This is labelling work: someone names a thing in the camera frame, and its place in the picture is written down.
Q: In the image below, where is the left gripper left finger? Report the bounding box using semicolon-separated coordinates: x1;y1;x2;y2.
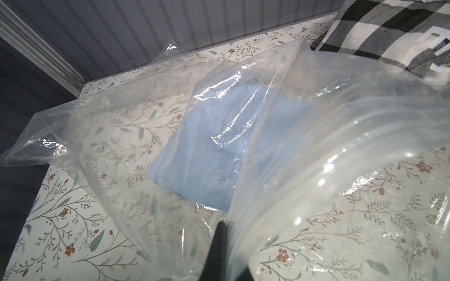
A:
199;221;227;281

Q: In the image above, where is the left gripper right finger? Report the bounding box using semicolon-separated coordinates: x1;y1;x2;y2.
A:
236;268;254;281

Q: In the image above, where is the clear plastic vacuum bag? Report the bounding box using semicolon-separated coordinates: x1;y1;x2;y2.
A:
1;40;450;281

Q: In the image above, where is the light blue shirt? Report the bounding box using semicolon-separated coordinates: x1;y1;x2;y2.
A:
146;81;310;212

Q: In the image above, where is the black white checked shirt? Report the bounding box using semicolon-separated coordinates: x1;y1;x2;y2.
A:
315;0;450;81

